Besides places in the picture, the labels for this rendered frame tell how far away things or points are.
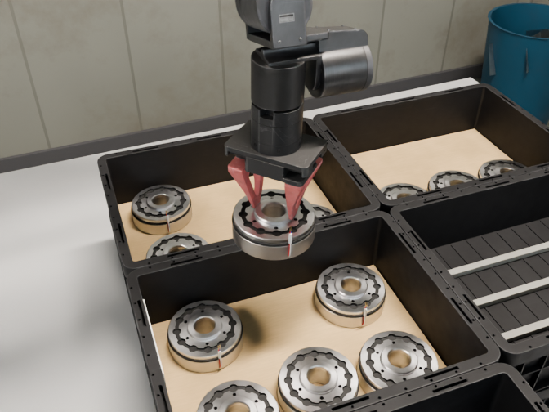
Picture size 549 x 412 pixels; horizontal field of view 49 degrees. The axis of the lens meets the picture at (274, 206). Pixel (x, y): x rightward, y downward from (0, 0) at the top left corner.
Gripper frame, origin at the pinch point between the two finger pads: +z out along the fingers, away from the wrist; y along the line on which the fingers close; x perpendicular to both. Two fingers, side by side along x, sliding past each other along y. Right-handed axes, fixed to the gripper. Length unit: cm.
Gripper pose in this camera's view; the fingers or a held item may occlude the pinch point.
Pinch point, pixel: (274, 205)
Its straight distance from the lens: 73.8
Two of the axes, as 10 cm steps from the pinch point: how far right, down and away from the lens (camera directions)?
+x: -4.2, 5.6, -7.2
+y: -9.1, -2.8, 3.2
